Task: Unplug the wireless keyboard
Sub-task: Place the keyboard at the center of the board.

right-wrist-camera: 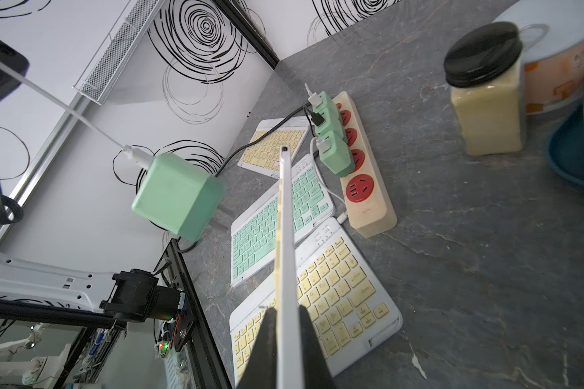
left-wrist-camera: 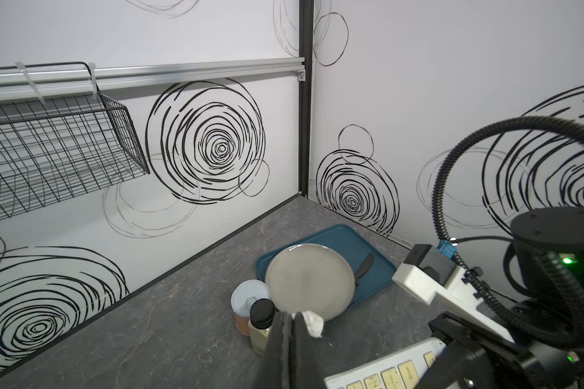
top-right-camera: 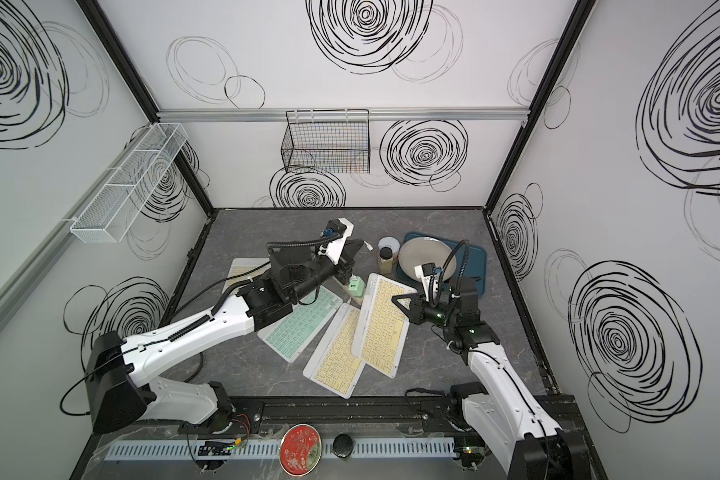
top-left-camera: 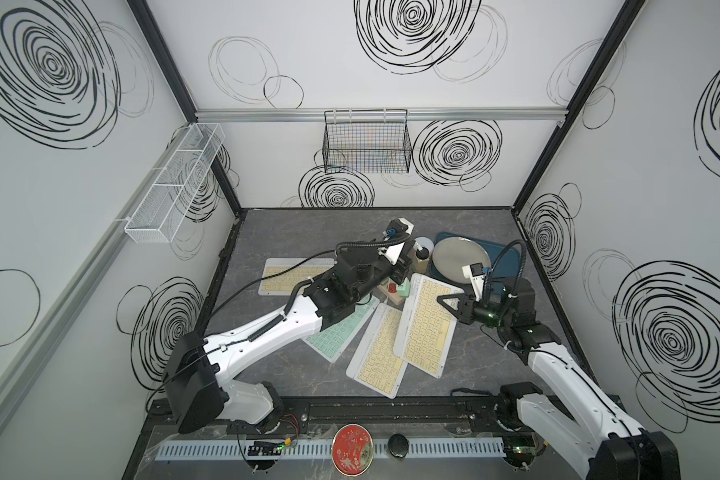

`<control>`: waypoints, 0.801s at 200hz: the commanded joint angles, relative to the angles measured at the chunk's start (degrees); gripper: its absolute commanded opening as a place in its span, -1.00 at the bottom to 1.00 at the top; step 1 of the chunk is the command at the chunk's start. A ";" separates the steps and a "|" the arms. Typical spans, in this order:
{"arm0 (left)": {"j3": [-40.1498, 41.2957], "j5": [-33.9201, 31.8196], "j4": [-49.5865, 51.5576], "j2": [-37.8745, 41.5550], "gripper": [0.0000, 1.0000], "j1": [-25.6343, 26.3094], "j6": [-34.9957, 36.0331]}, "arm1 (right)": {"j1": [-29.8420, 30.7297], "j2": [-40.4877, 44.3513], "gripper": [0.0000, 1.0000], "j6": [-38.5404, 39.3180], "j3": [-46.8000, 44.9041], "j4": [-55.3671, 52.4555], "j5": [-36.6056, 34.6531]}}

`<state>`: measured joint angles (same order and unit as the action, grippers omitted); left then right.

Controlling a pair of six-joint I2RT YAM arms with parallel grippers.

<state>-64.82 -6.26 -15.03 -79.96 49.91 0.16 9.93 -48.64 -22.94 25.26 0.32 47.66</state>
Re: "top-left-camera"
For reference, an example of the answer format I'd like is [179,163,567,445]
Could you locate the mint green usb charger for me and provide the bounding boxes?
[396,280,411,298]

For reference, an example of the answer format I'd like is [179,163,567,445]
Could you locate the black round knob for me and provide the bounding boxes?
[387,433,410,460]

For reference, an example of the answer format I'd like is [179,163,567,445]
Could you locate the far left yellow keyboard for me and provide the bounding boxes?
[258,258,334,296]

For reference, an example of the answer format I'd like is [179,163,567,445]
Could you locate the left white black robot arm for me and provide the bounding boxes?
[161,240,414,434]

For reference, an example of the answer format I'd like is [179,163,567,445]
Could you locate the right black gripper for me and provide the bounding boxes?
[436,291,511,330]

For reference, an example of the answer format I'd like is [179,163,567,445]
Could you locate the white slotted cable duct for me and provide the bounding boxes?
[153,437,506,461]

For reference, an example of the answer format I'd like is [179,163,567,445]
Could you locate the yellow wireless keyboard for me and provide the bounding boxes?
[393,273,463,378]
[346,305,408,399]

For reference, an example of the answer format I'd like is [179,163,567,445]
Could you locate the cream power strip red sockets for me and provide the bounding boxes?
[376,279,406,307]

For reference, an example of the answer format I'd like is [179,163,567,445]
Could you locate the grey round plate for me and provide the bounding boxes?
[432,237,492,284]

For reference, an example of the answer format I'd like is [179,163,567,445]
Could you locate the black wire basket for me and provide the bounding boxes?
[321,108,413,174]

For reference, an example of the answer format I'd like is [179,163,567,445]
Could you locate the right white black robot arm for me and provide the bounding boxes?
[437,275,681,479]

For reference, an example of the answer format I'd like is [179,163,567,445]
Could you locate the black power strip cable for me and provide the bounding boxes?
[206,248,337,319]

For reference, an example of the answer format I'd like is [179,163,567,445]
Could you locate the mint green wireless keyboard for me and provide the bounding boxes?
[304,295,380,364]

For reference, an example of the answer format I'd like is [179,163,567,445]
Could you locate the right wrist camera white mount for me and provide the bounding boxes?
[462,262,488,292]

